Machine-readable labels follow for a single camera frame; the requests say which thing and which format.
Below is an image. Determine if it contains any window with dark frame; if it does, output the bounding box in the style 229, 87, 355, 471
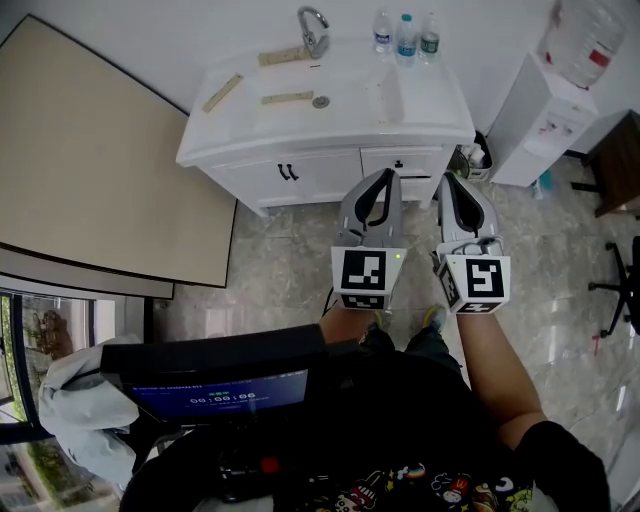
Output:
0, 288, 121, 512

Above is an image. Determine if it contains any person's right shoe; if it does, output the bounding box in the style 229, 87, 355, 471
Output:
422, 304, 449, 335

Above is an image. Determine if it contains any clear bottle green label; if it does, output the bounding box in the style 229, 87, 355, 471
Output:
418, 11, 442, 67

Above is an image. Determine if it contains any chest-mounted black screen device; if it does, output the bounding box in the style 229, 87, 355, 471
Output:
98, 323, 332, 432

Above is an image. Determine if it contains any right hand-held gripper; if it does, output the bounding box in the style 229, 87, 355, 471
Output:
430, 172, 512, 315

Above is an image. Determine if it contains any person's right forearm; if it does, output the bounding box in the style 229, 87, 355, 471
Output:
456, 308, 551, 451

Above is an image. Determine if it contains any white water dispenser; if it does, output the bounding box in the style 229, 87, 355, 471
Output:
486, 49, 600, 189

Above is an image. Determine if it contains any large clear water jug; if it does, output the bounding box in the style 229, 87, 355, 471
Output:
536, 0, 628, 91

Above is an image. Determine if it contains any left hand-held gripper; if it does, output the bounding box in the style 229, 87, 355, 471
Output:
329, 167, 409, 314

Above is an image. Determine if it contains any chrome faucet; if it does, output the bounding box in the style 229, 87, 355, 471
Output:
296, 5, 332, 61

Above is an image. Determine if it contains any black office chair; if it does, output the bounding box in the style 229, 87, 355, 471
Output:
587, 241, 640, 339

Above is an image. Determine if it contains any teal plastic item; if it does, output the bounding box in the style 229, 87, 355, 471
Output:
531, 168, 554, 200

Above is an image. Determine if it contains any white sink cabinet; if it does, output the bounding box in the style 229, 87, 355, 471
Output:
175, 33, 477, 218

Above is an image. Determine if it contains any small trash bin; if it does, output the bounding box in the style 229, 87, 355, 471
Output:
451, 130, 494, 182

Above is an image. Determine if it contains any white drawer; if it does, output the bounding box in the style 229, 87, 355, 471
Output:
359, 145, 446, 182

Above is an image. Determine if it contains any wooden strip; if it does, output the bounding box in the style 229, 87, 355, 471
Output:
260, 89, 315, 107
201, 72, 245, 114
257, 45, 308, 68

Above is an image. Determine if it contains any white cloth bundle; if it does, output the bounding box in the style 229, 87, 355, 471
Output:
38, 333, 142, 487

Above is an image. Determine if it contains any large beige board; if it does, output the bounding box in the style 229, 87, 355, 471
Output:
0, 13, 239, 302

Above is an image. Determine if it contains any person's black printed clothing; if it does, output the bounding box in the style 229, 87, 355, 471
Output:
119, 323, 612, 512

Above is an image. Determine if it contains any person's left forearm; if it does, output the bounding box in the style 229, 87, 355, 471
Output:
318, 304, 382, 347

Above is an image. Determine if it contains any clear bottle teal cap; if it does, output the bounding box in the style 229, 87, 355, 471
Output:
395, 13, 419, 69

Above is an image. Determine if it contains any clear bottle blue label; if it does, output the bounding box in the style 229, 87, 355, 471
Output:
372, 9, 394, 56

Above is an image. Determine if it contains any dark wooden side table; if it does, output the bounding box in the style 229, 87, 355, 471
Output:
570, 109, 640, 220

